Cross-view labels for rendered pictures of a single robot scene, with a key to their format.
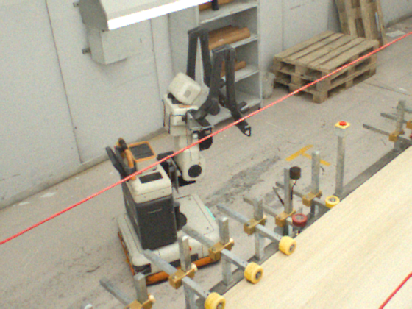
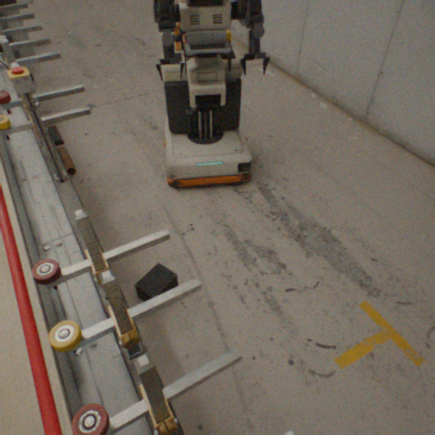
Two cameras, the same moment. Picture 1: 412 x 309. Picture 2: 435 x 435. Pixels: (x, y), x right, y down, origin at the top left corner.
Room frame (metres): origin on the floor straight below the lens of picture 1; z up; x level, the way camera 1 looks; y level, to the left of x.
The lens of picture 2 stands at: (3.90, -1.65, 1.86)
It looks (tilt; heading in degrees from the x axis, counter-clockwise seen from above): 46 degrees down; 107
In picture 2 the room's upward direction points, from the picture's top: straight up
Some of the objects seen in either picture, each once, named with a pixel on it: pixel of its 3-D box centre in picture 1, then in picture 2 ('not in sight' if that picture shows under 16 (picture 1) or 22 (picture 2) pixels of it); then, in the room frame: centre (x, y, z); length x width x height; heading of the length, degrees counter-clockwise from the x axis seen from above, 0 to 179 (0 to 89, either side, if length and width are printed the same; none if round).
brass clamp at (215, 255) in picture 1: (221, 248); not in sight; (2.03, 0.17, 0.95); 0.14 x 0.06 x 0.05; 136
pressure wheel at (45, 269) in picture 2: not in sight; (50, 278); (3.18, -1.14, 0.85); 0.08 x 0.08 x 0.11
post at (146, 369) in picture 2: not in sight; (157, 403); (3.67, -1.40, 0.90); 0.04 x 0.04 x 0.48; 46
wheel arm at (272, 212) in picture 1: (272, 212); (44, 97); (2.44, -0.10, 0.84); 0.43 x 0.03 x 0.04; 46
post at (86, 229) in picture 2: (399, 129); (98, 263); (3.31, -1.06, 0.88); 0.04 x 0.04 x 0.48; 46
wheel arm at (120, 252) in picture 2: (390, 134); (110, 257); (3.31, -1.00, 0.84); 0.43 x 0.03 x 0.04; 46
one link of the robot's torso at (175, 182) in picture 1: (181, 166); (215, 94); (3.23, 0.51, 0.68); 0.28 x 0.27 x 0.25; 24
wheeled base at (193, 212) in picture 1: (169, 235); (205, 147); (3.11, 0.64, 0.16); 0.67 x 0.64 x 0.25; 114
